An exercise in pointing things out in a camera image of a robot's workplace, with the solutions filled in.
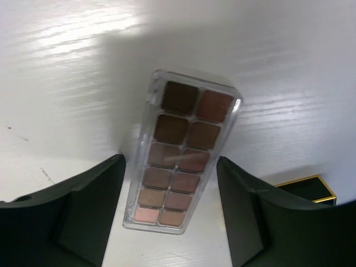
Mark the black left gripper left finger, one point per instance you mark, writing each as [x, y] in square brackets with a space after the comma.
[66, 224]

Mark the black gold lipstick upper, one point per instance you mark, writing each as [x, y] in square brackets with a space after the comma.
[312, 188]

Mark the clear eyeshadow palette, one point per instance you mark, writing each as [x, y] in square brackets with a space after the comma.
[187, 121]

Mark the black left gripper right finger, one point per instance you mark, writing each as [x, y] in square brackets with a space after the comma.
[267, 226]

